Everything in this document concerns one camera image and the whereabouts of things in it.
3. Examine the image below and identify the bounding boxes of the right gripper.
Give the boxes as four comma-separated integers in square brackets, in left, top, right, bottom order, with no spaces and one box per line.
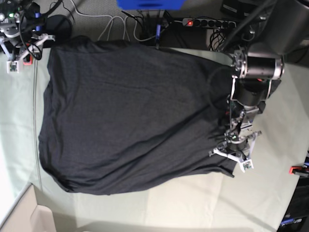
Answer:
[0,33,56,73]

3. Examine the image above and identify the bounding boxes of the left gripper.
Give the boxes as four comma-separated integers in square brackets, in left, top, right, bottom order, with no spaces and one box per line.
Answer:
[209,131,262,173]

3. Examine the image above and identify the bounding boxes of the black t-shirt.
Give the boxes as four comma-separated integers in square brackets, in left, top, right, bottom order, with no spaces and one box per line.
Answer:
[39,36,236,195]

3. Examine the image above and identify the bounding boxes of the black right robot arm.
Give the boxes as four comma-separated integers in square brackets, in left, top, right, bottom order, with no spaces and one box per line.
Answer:
[0,0,63,73]

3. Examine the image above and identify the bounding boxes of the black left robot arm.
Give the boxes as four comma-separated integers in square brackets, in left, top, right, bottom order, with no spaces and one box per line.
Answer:
[209,0,309,172]

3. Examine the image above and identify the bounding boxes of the red black left clamp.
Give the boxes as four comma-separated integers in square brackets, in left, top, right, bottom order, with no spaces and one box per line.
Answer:
[23,55,33,66]

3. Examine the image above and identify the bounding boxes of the green table cloth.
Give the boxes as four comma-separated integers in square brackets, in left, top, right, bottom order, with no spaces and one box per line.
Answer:
[0,50,309,232]

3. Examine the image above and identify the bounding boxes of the red black side clamp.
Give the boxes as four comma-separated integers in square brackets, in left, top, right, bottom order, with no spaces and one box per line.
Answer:
[289,157,309,178]

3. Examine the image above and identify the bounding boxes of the blue plastic bin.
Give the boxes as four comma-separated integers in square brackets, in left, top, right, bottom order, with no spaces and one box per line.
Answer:
[117,0,184,10]

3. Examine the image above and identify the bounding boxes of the white power strip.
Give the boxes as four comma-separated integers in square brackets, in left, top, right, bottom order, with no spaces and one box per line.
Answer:
[182,18,237,29]

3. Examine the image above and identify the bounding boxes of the cardboard box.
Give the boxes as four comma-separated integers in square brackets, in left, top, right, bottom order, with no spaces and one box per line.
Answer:
[0,184,56,232]

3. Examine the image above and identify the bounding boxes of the white cable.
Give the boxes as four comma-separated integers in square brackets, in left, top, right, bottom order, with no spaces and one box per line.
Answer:
[70,0,157,46]

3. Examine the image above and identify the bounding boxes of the black cable bundle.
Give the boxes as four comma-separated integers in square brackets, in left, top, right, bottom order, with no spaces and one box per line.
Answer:
[207,30,229,53]

